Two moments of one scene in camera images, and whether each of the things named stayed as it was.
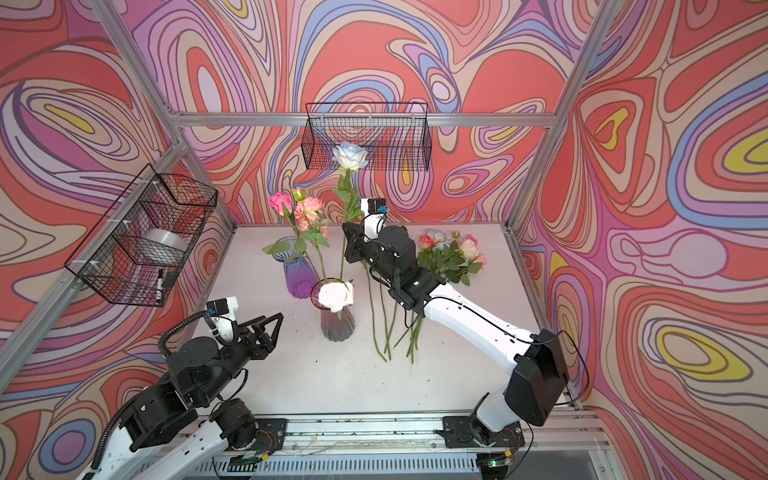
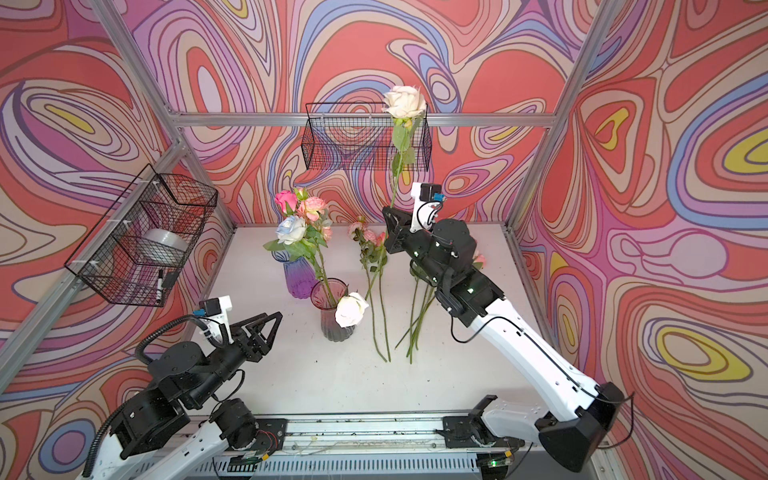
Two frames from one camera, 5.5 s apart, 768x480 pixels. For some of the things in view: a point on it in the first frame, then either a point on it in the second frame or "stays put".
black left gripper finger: (259, 327) stays put
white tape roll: (167, 237) stays put
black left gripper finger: (264, 347) stays put
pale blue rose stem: (349, 157) -> (299, 241)
